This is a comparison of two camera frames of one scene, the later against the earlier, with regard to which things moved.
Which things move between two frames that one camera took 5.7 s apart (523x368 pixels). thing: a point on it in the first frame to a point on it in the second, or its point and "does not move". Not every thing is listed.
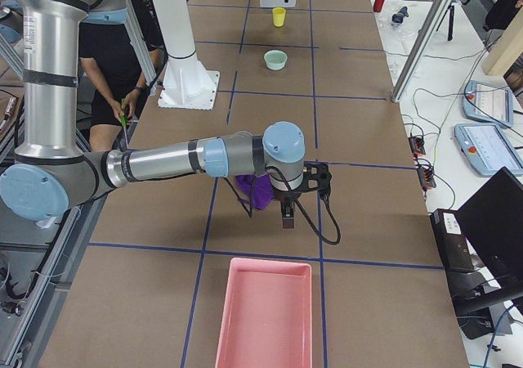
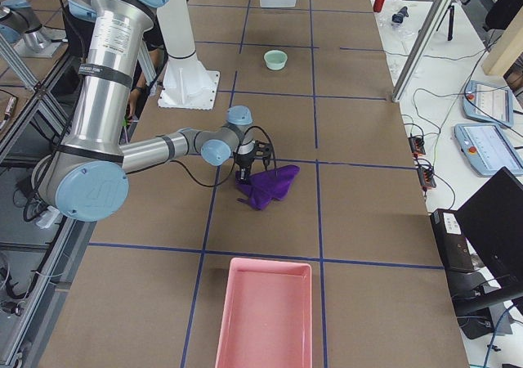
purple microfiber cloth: x=263 y=190 does not move
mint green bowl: x=275 y=59 does not move
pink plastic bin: x=267 y=320 does not move
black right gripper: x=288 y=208 to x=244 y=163
